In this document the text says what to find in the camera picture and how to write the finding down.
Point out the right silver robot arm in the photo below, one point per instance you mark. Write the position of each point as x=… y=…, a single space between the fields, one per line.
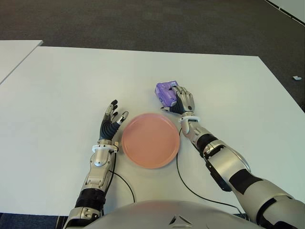
x=228 y=162

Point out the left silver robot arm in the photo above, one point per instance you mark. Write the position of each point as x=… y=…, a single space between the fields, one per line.
x=97 y=167

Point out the neighbouring white table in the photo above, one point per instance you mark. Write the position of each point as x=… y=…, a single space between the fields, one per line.
x=14 y=56

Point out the white table with black edge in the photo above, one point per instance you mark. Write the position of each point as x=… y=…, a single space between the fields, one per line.
x=293 y=7

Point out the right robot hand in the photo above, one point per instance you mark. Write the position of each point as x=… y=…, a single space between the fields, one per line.
x=187 y=102

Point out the purple tissue paper pack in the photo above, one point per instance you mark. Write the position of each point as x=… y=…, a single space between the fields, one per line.
x=164 y=91

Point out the small white scrap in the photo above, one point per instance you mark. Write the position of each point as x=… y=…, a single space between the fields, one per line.
x=297 y=77

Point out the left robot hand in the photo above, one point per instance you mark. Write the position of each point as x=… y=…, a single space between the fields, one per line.
x=108 y=130

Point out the grey robot torso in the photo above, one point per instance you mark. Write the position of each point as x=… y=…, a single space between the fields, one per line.
x=166 y=214

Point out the pink round plate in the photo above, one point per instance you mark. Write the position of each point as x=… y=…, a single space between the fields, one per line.
x=150 y=140

